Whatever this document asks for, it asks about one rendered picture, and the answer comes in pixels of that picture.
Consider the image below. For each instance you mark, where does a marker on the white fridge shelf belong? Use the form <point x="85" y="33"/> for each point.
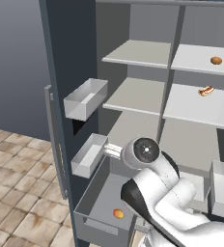
<point x="197" y="61"/>
<point x="136" y="95"/>
<point x="194" y="107"/>
<point x="139" y="53"/>

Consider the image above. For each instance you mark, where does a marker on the dark grey fridge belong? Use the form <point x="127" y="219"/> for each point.
<point x="139" y="19"/>

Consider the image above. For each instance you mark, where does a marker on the orange tangerine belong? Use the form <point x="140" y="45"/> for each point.
<point x="216" y="60"/>

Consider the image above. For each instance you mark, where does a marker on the hot dog in bun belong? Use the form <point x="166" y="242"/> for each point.
<point x="206" y="91"/>

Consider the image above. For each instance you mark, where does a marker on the dark grey fridge door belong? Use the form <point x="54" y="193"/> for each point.
<point x="72" y="48"/>

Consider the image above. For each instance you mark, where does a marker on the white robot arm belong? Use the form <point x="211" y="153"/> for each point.
<point x="168" y="193"/>

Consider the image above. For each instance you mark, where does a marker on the grey freezer drawer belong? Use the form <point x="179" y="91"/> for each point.
<point x="101" y="199"/>

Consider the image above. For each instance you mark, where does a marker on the orange red mango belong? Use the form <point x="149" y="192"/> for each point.
<point x="118" y="213"/>

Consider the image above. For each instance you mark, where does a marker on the large white door bin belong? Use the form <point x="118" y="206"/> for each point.
<point x="81" y="106"/>

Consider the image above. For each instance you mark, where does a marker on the small white door bin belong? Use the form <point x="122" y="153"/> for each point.
<point x="85" y="160"/>

